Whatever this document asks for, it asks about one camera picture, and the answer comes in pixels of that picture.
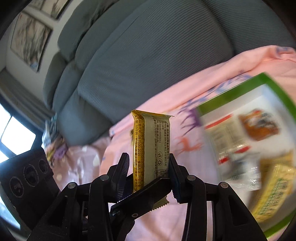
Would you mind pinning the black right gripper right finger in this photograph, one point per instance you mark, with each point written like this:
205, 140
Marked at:
214, 212

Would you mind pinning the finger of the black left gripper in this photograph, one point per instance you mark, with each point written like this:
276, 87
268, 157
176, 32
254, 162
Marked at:
125, 212

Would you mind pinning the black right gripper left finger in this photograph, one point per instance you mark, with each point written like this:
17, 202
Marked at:
81, 212

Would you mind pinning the yellow square cake packet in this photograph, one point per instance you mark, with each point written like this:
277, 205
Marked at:
277, 177

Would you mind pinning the red white snack packet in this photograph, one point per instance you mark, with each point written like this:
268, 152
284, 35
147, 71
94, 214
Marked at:
237, 164

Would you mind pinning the gold wafer bar packet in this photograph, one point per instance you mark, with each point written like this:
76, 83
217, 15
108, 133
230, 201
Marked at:
151, 147

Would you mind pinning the orange panda snack packet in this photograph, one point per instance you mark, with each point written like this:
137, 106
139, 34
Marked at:
259, 124

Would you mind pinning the mauve dotted blanket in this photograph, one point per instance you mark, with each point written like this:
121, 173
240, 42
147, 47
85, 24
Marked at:
79, 164

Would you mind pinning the pink printed blanket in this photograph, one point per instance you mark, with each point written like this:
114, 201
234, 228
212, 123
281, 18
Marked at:
187, 139

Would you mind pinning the green cardboard box tray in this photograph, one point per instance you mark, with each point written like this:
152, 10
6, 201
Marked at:
264, 93

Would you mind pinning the grey fabric sofa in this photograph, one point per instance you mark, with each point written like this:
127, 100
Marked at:
115, 55

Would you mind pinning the framed ink landscape painting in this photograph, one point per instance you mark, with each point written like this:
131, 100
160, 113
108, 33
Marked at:
29, 40

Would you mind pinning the black camera box left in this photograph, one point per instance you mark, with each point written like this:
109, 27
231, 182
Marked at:
28, 188

